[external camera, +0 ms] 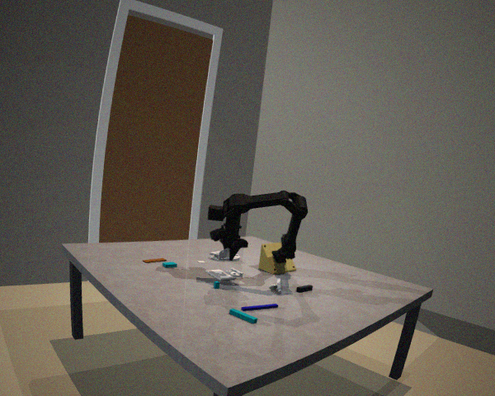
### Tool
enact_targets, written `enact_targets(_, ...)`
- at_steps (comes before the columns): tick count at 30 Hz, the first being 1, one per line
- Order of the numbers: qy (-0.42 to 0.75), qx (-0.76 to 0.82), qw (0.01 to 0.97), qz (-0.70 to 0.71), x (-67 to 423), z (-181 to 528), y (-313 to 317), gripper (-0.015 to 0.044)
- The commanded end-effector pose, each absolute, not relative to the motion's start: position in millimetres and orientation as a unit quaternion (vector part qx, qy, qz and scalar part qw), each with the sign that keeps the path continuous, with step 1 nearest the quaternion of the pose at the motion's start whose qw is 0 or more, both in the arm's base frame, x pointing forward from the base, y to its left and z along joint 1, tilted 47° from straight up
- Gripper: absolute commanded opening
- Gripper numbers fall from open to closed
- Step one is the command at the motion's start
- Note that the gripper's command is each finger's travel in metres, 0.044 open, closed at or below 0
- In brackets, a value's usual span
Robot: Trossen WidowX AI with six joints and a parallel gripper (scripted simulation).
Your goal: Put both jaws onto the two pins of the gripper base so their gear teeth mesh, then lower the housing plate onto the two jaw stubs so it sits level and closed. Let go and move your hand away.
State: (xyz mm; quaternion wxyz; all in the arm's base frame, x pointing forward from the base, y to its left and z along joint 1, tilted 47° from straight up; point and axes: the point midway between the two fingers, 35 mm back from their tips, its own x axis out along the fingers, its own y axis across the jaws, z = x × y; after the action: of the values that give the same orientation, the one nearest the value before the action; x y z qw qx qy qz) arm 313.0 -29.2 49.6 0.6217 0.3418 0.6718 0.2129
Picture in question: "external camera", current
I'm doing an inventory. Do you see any dark blue long bar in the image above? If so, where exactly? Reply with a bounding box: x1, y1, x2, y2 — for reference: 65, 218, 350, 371
241, 304, 278, 311

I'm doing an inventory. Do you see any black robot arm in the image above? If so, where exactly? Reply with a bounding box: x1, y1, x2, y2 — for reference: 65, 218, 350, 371
208, 191, 308, 263

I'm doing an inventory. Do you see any teal rectangular bar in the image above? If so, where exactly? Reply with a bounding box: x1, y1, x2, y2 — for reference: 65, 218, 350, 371
229, 309, 257, 323

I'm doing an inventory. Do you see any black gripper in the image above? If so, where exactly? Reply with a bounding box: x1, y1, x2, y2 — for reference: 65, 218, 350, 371
219, 222, 248, 261

